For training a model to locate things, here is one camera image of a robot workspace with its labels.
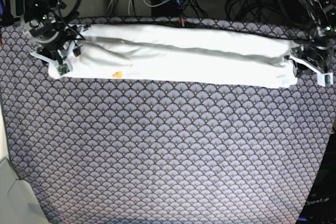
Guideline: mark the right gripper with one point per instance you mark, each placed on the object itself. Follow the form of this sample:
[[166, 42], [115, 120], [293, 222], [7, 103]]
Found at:
[[47, 24]]

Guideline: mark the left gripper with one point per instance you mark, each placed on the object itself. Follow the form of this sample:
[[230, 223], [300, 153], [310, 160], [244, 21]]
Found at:
[[318, 51]]

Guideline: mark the white printed T-shirt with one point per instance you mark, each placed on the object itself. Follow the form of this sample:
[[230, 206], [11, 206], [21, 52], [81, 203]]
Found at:
[[161, 53]]

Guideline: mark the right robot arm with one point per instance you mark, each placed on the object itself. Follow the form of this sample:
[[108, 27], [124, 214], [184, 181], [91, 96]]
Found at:
[[41, 7]]

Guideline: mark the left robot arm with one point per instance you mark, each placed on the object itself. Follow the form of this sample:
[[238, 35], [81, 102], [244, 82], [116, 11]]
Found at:
[[317, 18]]

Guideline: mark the fan-patterned grey tablecloth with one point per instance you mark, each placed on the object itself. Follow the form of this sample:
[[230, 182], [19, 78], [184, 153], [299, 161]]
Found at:
[[118, 151]]

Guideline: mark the red table clamp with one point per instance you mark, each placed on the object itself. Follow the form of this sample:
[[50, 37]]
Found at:
[[182, 22]]

